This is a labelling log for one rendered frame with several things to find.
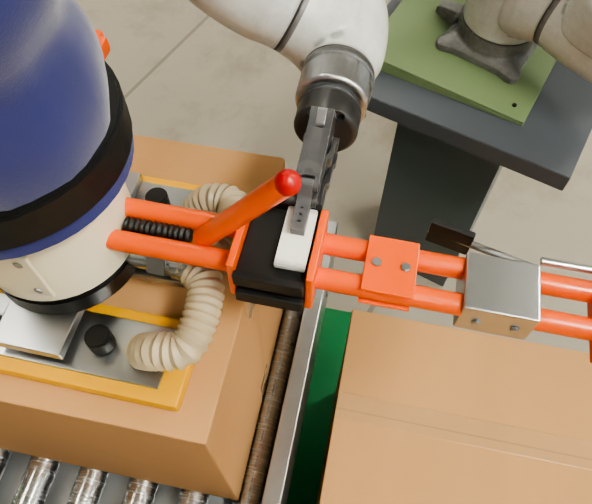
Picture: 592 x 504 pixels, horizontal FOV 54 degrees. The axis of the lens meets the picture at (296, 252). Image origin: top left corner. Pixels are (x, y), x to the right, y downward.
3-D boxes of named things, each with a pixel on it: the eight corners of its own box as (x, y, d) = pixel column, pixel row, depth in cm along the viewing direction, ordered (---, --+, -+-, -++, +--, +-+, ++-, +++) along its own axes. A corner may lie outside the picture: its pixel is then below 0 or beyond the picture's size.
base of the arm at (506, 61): (456, -10, 126) (463, -33, 121) (550, 33, 121) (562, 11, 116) (415, 38, 119) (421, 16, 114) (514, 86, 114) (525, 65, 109)
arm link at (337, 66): (370, 108, 75) (364, 142, 72) (301, 97, 76) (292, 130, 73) (379, 50, 67) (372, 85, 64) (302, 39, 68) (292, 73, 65)
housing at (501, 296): (451, 330, 57) (463, 310, 53) (456, 270, 60) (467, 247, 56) (524, 344, 56) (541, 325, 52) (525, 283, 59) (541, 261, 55)
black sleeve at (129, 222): (125, 236, 60) (121, 226, 58) (131, 222, 61) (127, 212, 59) (189, 248, 59) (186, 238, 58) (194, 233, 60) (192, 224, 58)
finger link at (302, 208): (314, 195, 58) (315, 176, 56) (304, 236, 56) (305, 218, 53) (299, 193, 58) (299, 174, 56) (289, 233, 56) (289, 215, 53)
